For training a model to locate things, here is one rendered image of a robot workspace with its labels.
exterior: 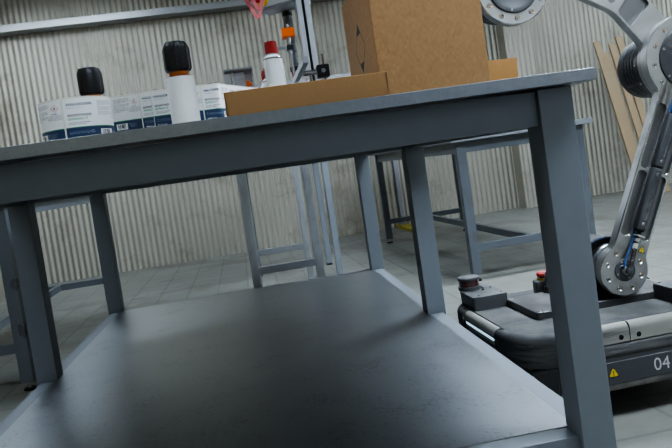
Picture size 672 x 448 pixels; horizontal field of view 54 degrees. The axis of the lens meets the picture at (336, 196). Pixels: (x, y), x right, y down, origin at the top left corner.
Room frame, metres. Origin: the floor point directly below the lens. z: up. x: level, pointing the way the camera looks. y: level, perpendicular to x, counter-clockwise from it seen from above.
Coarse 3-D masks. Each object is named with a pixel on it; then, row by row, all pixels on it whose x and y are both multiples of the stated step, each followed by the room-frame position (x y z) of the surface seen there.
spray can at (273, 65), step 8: (272, 48) 1.80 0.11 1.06; (272, 56) 1.79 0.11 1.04; (280, 56) 1.80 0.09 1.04; (264, 64) 1.80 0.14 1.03; (272, 64) 1.79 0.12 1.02; (280, 64) 1.80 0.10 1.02; (272, 72) 1.79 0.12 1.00; (280, 72) 1.79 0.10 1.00; (272, 80) 1.79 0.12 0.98; (280, 80) 1.79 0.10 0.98
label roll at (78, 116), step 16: (80, 96) 1.88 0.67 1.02; (96, 96) 1.91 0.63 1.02; (48, 112) 1.87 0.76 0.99; (64, 112) 1.86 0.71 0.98; (80, 112) 1.88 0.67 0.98; (96, 112) 1.90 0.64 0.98; (48, 128) 1.88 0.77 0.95; (64, 128) 1.86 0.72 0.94; (80, 128) 1.87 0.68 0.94; (96, 128) 1.90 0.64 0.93; (112, 128) 1.96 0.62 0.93
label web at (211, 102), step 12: (204, 84) 2.28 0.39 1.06; (216, 84) 2.29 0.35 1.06; (156, 96) 2.25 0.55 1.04; (204, 96) 2.28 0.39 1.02; (216, 96) 2.29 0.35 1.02; (156, 108) 2.25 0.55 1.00; (168, 108) 2.25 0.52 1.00; (204, 108) 2.28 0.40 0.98; (216, 108) 2.29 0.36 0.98; (156, 120) 2.25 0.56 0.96; (168, 120) 2.25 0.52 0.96
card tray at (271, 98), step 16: (320, 80) 1.05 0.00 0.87; (336, 80) 1.06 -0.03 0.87; (352, 80) 1.06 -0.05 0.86; (368, 80) 1.06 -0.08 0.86; (384, 80) 1.07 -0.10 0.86; (224, 96) 1.04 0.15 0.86; (240, 96) 1.04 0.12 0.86; (256, 96) 1.04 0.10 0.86; (272, 96) 1.04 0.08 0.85; (288, 96) 1.05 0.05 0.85; (304, 96) 1.05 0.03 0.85; (320, 96) 1.05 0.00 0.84; (336, 96) 1.06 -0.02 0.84; (352, 96) 1.06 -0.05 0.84; (368, 96) 1.06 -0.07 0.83; (240, 112) 1.04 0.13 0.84; (256, 112) 1.04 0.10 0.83
